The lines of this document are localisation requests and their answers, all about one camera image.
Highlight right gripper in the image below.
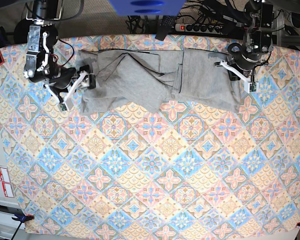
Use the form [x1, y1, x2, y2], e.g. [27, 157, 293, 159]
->
[48, 65, 96, 91]

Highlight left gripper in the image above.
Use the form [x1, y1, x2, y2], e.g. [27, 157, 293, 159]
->
[228, 52, 260, 82]

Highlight grey T-shirt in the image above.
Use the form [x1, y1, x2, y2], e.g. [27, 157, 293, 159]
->
[79, 48, 241, 116]

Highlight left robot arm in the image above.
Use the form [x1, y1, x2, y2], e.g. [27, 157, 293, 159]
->
[227, 0, 273, 78]

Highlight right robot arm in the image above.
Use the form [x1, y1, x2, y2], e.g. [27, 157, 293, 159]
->
[23, 0, 96, 94]

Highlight black power strip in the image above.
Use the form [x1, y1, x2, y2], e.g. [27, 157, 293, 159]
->
[174, 23, 223, 35]

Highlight patterned tile tablecloth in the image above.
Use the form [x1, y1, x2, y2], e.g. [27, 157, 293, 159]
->
[0, 44, 300, 240]

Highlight red white labels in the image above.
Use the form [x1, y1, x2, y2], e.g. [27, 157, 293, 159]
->
[0, 166, 14, 198]

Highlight blue clamp bottom left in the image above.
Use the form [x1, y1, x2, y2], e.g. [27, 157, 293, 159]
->
[11, 213, 34, 223]

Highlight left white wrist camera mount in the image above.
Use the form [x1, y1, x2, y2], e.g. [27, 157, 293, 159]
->
[214, 60, 259, 94]

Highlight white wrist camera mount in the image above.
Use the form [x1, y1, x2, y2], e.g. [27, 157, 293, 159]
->
[44, 71, 89, 112]
[214, 60, 259, 94]

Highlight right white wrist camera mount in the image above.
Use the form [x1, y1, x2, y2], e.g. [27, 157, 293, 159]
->
[44, 71, 89, 112]

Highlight blue plastic mount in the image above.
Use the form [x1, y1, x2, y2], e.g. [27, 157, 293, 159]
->
[109, 0, 186, 16]

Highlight black remote-like bracket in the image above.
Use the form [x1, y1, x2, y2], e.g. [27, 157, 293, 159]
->
[155, 15, 176, 41]

